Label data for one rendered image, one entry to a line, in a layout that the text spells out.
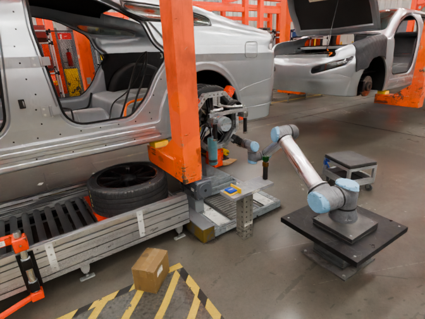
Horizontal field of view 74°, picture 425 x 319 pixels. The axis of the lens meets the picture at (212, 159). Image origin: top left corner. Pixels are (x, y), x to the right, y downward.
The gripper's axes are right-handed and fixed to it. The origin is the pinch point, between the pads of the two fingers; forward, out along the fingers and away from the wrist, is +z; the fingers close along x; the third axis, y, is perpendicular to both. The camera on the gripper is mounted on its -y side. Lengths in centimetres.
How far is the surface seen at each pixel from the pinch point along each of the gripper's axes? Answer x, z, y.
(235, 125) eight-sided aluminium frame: 10.8, -6.9, -8.3
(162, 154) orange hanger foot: -54, -9, -60
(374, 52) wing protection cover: 249, 7, 148
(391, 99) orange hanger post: 238, -4, 242
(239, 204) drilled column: -54, -66, -8
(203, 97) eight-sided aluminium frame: 7, -7, -57
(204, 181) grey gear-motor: -54, -28, -20
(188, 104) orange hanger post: -17, -45, -86
